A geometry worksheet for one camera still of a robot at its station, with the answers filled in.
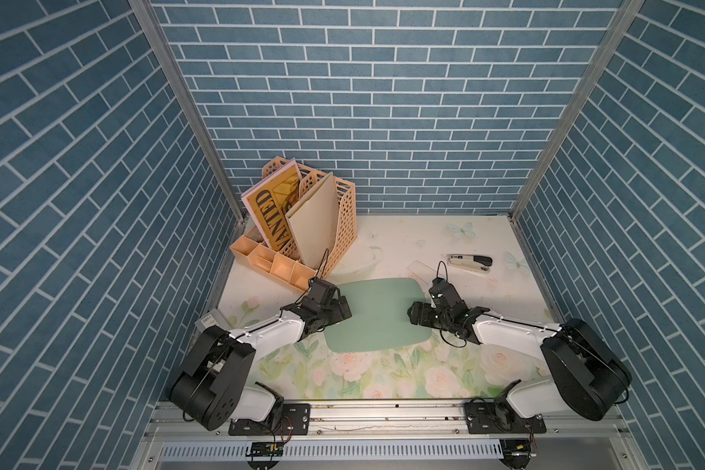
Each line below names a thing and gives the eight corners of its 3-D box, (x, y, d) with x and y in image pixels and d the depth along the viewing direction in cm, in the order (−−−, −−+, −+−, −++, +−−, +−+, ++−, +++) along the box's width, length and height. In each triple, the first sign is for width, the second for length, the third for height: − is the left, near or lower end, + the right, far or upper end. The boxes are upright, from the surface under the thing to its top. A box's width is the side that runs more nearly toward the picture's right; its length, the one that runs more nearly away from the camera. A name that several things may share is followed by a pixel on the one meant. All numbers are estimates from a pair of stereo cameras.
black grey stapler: (447, 267, 108) (450, 258, 104) (446, 259, 110) (450, 250, 106) (488, 273, 106) (493, 265, 102) (487, 265, 109) (492, 256, 105)
